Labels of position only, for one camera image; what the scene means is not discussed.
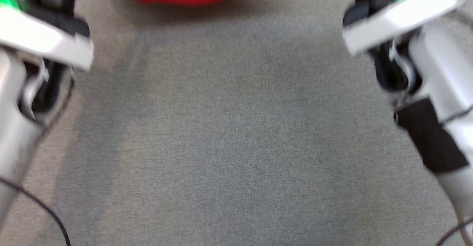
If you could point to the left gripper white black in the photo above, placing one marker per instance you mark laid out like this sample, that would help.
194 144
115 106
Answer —
44 39

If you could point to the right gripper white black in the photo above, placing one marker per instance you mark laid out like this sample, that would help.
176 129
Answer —
399 17

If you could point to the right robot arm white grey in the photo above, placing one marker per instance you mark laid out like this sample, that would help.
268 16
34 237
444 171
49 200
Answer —
443 72

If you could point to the black tape patch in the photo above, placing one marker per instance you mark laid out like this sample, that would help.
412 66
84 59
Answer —
432 139

